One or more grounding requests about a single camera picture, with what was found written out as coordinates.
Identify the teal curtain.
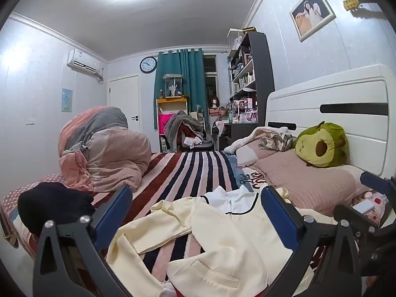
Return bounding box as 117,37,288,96
154,48,206,130

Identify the pink ribbed pillow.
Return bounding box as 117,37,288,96
237,136,366,215

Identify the pile of clothes on chair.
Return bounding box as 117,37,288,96
165,110,206,152

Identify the yellow guitar headstock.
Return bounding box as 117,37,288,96
343,0,372,11

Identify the small blue wall poster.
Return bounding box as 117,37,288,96
61,88,73,112

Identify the black chair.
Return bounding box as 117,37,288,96
186,142,215,153

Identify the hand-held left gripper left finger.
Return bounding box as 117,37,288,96
32,186,137,297

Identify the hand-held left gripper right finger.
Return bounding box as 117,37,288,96
261,186,364,297

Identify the yellow shelf rack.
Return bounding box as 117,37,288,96
156,97,189,152

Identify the clutter of small bottles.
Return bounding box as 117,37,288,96
227,97,259,123

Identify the pink and grey rolled duvet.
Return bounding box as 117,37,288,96
59,106,152,192

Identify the bright pink box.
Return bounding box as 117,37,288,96
158,113,177,135

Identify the framed photo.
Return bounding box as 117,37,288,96
290,0,337,42

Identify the striped fleece blanket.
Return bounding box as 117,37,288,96
31,150,341,297

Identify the dark navy cloth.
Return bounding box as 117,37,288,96
18,182,96,237

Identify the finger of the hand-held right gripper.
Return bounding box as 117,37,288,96
333,205,396,276
370,172,396,211

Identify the white headboard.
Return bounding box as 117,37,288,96
266,64,389,177

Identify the green avocado plush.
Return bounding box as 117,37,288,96
294,121,348,168

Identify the white air conditioner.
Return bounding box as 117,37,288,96
67,49,97,74

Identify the window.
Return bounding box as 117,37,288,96
202,55,219,106

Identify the white rectangular box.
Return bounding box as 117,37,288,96
353,198,376,214

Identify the glass case with figure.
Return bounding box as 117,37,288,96
163,74,184,98

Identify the white fleece blanket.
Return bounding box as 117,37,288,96
224,126,290,155

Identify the black bookshelf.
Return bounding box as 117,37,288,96
227,31,275,124

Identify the white shirt with black trim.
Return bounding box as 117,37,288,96
202,186,260,215

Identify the round wall clock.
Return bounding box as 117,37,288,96
140,56,158,74

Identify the cream jacket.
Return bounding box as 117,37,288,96
107,187,338,297

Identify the black desk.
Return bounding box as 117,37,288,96
217,121,267,152

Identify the white door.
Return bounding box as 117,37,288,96
108,75,140,143

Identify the clear display box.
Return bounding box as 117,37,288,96
227,28,248,51

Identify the pink polka dot cloth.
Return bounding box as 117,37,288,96
353,192,387,223

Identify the brown patterned cloth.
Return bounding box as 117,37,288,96
258,130,297,152

